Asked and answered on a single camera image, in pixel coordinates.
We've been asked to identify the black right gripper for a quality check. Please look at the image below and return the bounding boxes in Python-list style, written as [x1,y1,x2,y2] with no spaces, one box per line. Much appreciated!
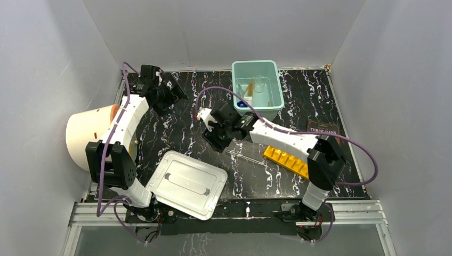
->
[201,119,233,154]

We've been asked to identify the blue capped glass tube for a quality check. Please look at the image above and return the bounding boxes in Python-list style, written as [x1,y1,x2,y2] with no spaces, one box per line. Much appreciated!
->
[237,101,248,108]

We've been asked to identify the clear glass test tube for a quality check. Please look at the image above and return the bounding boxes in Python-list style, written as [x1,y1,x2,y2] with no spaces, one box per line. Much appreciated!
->
[225,149,265,166]

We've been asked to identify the clear glass beaker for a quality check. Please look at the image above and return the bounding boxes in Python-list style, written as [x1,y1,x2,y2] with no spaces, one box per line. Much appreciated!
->
[254,76,265,94]

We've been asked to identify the white bin lid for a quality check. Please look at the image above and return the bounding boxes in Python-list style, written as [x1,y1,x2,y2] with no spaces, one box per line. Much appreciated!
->
[146,151,228,221]

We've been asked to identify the metal crucible tongs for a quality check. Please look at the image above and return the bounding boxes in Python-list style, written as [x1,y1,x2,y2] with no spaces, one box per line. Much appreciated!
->
[236,84,253,103]

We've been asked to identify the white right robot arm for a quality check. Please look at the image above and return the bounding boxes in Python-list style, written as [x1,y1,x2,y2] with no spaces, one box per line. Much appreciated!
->
[195,104,346,222]

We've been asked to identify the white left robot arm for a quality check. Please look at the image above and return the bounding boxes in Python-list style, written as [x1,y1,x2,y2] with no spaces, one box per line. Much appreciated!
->
[85,65,187,222]

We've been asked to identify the mint green plastic bin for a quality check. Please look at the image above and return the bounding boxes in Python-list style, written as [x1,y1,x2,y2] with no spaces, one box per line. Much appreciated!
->
[231,60,285,122]

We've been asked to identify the yellow test tube rack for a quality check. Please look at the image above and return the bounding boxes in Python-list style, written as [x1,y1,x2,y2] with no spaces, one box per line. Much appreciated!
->
[262,146,309,180]

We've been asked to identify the dark book three days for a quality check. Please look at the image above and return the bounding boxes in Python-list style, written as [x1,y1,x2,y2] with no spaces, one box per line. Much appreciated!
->
[306,120,341,135]

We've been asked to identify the white drum orange face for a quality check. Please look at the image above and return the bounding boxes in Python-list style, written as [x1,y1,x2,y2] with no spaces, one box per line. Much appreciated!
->
[65,105,139,172]

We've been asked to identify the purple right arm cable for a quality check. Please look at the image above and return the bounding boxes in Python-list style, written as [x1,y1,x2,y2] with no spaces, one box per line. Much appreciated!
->
[195,86,378,244]

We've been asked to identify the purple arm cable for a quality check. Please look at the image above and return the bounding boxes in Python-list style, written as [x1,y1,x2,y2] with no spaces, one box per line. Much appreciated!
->
[195,86,378,244]
[96,61,149,244]

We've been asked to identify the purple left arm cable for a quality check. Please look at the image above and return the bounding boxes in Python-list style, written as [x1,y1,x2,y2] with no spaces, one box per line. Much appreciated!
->
[96,61,149,244]

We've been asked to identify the aluminium frame rail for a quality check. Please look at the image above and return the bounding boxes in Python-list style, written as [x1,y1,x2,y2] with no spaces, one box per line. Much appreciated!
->
[62,198,396,255]

